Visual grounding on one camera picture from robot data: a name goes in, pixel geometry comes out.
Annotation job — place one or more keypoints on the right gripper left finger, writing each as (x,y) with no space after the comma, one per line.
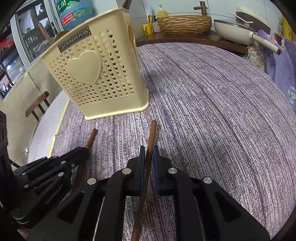
(96,209)

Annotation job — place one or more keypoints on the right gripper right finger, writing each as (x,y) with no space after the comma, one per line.
(203,209)

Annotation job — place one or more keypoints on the brown wooden chopstick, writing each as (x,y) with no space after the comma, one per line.
(45,34)
(137,226)
(80,171)
(126,4)

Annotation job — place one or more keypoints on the wooden chair with cushion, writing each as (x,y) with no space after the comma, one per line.
(37,103)

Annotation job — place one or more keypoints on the cream plastic utensil holder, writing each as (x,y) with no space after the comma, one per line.
(97,65)

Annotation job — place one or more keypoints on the purple floral cloth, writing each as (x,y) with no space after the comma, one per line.
(281,68)

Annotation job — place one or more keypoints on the woven brown basin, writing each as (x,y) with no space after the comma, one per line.
(185,24)

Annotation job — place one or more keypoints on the yellow soap bottle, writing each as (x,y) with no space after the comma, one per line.
(161,13)

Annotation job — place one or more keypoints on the brass faucet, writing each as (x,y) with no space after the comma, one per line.
(202,7)

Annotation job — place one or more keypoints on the white pan with handle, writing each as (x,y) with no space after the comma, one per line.
(242,35)

